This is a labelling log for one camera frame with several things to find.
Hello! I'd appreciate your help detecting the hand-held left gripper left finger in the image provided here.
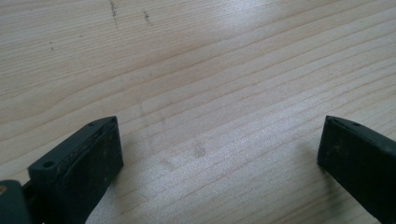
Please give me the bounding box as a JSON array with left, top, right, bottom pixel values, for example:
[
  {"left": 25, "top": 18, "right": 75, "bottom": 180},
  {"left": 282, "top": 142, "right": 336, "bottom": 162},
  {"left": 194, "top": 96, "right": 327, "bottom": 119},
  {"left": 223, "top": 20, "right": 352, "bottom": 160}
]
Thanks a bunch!
[{"left": 27, "top": 115, "right": 124, "bottom": 224}]

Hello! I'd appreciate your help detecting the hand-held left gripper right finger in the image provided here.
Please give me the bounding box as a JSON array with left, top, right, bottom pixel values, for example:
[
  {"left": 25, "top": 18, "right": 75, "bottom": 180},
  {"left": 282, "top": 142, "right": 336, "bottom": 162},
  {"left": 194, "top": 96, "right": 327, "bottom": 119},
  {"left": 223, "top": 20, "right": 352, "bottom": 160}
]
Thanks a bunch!
[{"left": 317, "top": 115, "right": 396, "bottom": 224}]

